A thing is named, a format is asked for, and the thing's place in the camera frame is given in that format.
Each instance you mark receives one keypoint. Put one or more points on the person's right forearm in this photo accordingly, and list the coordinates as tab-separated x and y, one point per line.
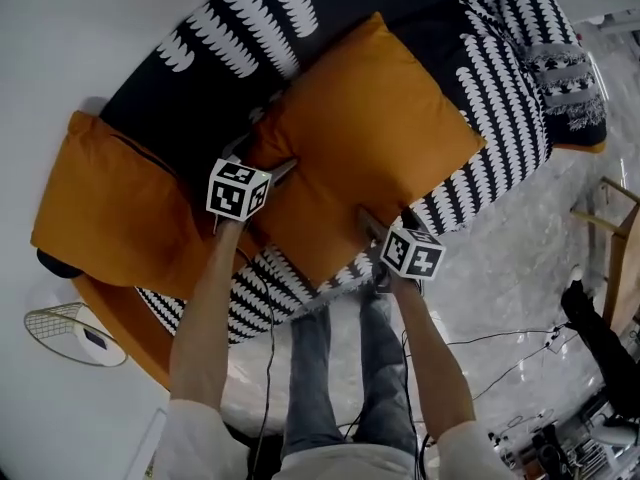
430	358

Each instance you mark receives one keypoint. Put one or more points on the person's left forearm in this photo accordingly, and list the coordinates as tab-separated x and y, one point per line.
205	328

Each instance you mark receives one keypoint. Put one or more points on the orange sofa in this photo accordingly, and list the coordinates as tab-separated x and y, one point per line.
125	328

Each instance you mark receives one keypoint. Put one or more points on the orange cushion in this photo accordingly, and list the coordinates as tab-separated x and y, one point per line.
115	208
360	133

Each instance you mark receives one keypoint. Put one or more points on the white round seat cushion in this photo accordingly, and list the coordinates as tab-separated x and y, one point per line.
112	355

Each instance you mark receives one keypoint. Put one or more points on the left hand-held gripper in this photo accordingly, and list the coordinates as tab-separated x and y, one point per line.
235	193

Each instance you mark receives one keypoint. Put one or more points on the person's blue jeans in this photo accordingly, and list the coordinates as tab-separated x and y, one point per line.
310	368

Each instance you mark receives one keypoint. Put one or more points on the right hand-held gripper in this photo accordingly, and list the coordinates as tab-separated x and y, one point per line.
412	258

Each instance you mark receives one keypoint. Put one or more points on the person's white shirt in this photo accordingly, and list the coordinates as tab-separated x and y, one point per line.
190	443

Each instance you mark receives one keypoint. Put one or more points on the wooden stool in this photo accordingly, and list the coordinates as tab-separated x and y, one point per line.
625	278

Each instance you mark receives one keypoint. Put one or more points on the black phone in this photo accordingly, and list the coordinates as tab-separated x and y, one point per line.
95	339

